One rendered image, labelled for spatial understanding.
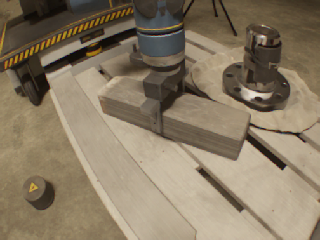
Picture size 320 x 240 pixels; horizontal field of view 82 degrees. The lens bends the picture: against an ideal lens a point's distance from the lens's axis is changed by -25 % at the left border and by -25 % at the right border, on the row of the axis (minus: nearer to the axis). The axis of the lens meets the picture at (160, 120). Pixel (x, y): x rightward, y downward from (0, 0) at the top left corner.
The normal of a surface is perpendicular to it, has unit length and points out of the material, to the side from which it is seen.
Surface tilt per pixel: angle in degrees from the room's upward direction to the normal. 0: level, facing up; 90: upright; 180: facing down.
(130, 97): 0
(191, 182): 0
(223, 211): 0
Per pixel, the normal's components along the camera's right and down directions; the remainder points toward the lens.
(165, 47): 0.11, 0.68
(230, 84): -0.10, -0.72
